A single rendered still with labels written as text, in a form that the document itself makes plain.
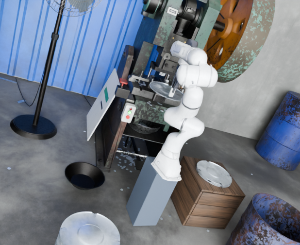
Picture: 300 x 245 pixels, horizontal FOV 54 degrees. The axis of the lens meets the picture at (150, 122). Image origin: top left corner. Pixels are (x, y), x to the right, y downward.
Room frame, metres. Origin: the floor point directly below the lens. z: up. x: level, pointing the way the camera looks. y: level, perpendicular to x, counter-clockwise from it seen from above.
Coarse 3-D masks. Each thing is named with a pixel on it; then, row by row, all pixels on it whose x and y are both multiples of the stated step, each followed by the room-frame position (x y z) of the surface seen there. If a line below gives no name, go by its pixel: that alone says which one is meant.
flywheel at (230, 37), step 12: (228, 0) 2.69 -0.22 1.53; (240, 0) 2.50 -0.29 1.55; (252, 0) 2.26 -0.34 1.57; (228, 12) 2.60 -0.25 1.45; (240, 12) 2.42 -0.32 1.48; (228, 24) 2.44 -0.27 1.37; (240, 24) 2.41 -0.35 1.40; (216, 36) 2.62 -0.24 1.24; (228, 36) 2.43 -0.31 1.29; (240, 36) 2.20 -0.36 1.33; (204, 48) 2.69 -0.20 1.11; (216, 48) 2.53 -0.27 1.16; (228, 48) 2.36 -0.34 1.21; (216, 60) 2.45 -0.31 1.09
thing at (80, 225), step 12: (72, 216) 1.12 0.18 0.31; (84, 216) 1.15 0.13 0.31; (96, 216) 1.18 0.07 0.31; (72, 228) 1.05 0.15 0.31; (84, 228) 1.07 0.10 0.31; (96, 228) 1.10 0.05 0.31; (108, 228) 1.13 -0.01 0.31; (72, 240) 0.99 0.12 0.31; (84, 240) 1.01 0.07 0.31; (96, 240) 1.03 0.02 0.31; (108, 240) 1.06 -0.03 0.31
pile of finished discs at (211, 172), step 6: (198, 162) 2.06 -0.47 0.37; (204, 162) 2.10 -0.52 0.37; (210, 162) 2.14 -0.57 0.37; (198, 168) 1.97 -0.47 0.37; (204, 168) 2.01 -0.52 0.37; (210, 168) 2.03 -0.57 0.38; (216, 168) 2.08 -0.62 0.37; (222, 168) 2.12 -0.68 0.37; (204, 174) 1.92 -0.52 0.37; (210, 174) 1.95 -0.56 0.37; (216, 174) 1.98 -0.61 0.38; (222, 174) 2.03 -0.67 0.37; (228, 174) 2.07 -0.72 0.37; (210, 180) 1.86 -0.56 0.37; (216, 180) 1.90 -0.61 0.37; (222, 180) 1.94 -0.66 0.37; (228, 180) 1.97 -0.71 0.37; (222, 186) 1.89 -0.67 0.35; (228, 186) 1.91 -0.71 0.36
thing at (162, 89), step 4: (152, 84) 2.16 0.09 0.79; (156, 84) 2.19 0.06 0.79; (160, 84) 2.23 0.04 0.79; (164, 84) 2.27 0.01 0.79; (152, 88) 2.07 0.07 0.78; (156, 88) 2.10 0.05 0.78; (160, 88) 2.12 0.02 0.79; (164, 88) 2.15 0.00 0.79; (168, 88) 2.19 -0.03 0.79; (156, 92) 2.02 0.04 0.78; (160, 92) 2.05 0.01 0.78; (164, 92) 2.08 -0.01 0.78; (168, 92) 2.11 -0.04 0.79; (176, 92) 2.20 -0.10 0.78; (180, 92) 2.23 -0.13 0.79; (168, 96) 2.05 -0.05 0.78; (176, 96) 2.11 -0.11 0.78; (180, 96) 2.15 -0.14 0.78; (176, 100) 2.02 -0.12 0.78; (180, 100) 2.07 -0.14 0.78
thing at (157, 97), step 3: (153, 81) 2.28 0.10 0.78; (156, 81) 2.28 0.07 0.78; (159, 81) 2.31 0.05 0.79; (168, 84) 2.35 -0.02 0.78; (156, 93) 2.21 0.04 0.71; (153, 96) 2.21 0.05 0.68; (156, 96) 2.21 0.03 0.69; (159, 96) 2.22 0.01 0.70; (162, 96) 2.22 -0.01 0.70; (153, 99) 2.21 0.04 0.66; (156, 99) 2.20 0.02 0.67; (159, 99) 2.22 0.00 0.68; (162, 99) 2.23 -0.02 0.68; (165, 99) 2.24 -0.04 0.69; (159, 102) 2.22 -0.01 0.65; (162, 102) 2.23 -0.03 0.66
